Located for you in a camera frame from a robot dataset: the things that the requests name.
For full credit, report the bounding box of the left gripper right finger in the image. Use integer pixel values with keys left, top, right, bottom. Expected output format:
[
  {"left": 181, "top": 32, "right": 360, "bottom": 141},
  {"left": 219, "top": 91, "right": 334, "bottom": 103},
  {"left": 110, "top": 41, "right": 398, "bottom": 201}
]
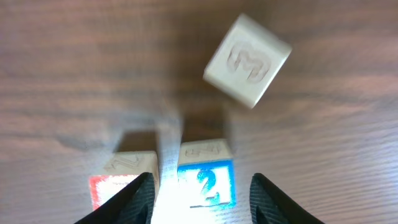
[{"left": 249, "top": 173, "right": 323, "bottom": 224}]

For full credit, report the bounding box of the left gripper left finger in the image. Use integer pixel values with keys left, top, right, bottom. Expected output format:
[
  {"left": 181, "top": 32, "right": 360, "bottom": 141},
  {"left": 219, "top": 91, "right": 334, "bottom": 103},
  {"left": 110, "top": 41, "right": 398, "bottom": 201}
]
[{"left": 75, "top": 172, "right": 155, "bottom": 224}]

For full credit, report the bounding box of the red letter I block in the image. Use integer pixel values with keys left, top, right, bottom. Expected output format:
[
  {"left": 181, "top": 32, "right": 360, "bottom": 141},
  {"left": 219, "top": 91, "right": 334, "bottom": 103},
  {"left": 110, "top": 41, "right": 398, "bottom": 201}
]
[{"left": 89, "top": 151, "right": 159, "bottom": 210}]

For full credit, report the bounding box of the blue number 2 block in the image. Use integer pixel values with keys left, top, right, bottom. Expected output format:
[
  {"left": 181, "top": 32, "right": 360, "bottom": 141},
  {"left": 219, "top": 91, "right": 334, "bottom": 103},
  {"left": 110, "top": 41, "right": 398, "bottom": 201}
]
[{"left": 177, "top": 139, "right": 236, "bottom": 208}]

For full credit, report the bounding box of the cream block yellow side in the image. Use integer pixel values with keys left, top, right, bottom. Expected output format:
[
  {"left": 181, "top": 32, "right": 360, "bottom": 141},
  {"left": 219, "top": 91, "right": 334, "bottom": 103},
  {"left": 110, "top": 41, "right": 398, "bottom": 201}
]
[{"left": 203, "top": 14, "right": 292, "bottom": 108}]

